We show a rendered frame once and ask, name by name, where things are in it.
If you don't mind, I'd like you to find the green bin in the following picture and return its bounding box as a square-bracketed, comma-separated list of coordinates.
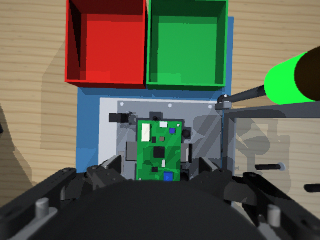
[146, 0, 228, 91]

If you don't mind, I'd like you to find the green circuit board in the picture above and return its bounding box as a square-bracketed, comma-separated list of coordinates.
[136, 120, 182, 181]

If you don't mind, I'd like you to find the red bin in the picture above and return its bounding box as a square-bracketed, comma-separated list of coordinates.
[65, 0, 148, 89]

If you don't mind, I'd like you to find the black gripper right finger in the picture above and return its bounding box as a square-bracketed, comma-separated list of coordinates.
[178, 157, 320, 240]

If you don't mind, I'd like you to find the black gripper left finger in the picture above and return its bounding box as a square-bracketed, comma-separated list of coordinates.
[0, 155, 133, 240]

